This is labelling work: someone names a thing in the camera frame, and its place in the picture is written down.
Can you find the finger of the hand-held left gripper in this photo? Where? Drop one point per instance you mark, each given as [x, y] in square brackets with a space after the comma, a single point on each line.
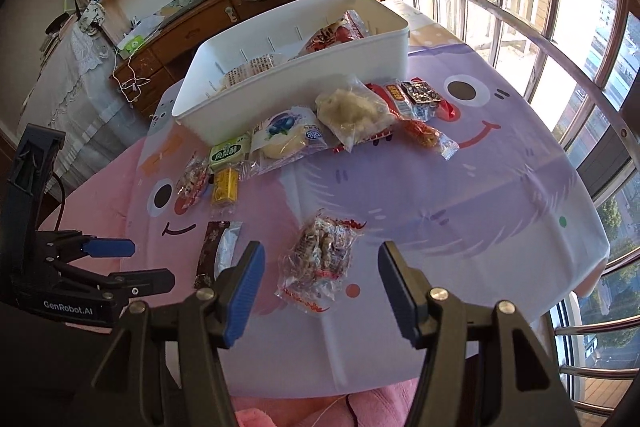
[110, 248]
[150, 281]

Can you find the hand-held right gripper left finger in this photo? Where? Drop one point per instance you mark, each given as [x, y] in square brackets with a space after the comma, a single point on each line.
[245, 297]

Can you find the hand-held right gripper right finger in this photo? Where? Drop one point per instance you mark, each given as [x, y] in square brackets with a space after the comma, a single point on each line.
[395, 287]

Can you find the blue and brown candy packet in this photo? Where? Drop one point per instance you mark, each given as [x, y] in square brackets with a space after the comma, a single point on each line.
[212, 247]

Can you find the clear nut candy packet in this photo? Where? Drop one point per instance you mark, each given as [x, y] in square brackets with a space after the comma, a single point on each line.
[320, 257]

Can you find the small clear red candy packet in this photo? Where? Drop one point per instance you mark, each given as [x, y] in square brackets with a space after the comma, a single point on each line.
[192, 179]

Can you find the small yellow snack packet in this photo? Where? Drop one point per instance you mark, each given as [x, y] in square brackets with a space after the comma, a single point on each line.
[225, 187]

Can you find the green snack packet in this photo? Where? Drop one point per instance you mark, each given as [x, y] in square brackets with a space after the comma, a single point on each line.
[229, 152]

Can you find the clear orange snack packet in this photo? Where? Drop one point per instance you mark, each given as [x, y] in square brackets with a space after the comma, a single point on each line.
[425, 134]

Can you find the blue print bread packet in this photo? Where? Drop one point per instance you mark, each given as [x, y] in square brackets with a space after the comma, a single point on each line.
[287, 134]

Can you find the pale puffed snack bag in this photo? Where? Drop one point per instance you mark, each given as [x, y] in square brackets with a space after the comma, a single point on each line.
[350, 107]

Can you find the red packet with orange label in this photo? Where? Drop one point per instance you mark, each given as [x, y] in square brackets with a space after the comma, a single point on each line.
[396, 94]

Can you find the dark patterned snack packet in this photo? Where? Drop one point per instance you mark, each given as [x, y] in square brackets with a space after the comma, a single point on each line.
[422, 92]

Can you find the clear bag with white label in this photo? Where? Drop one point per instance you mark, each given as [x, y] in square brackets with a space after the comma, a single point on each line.
[250, 68]

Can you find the white plastic storage bin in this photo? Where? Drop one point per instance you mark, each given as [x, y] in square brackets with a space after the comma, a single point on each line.
[300, 72]

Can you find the large red white snack bag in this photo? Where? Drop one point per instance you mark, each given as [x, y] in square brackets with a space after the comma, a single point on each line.
[330, 37]

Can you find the pink blanket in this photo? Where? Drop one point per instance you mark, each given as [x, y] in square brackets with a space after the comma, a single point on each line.
[100, 207]

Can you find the person's pink pants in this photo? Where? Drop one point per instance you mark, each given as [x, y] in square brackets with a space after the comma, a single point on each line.
[280, 412]

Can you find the white lace furniture cover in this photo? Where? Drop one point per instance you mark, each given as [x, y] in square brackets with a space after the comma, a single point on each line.
[75, 97]

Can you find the metal window railing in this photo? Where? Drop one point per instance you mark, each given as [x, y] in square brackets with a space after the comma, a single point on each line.
[585, 329]

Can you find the green tissue box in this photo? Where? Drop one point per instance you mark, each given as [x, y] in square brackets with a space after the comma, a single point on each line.
[131, 44]

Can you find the black round object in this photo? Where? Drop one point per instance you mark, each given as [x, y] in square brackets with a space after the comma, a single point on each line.
[57, 27]

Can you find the floral fabric pouch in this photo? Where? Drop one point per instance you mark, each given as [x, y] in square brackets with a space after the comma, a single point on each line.
[92, 18]

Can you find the wooden desk with drawers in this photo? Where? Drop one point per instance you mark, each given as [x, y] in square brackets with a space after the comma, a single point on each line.
[200, 19]

